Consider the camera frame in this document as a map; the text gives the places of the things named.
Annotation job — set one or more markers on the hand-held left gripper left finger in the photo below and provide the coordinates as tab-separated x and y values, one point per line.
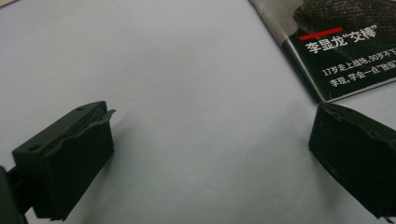
71	161

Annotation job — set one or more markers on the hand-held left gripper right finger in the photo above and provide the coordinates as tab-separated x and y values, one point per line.
358	146

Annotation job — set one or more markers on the black and white magazine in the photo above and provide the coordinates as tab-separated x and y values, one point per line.
345	59

